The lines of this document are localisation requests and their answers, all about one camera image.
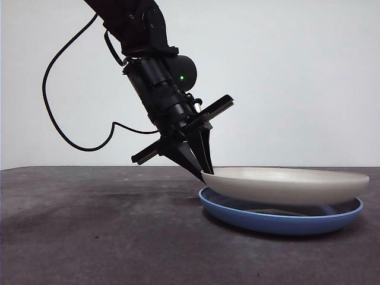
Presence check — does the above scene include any white round plate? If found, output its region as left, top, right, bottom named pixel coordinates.
left=201, top=167, right=371, bottom=207

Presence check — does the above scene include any blue round plate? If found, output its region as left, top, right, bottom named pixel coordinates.
left=198, top=186, right=365, bottom=237

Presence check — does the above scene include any short black cable loop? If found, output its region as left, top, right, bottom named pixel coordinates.
left=103, top=29, right=125, bottom=66

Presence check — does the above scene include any long black cable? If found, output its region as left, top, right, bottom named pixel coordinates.
left=42, top=13, right=160, bottom=152

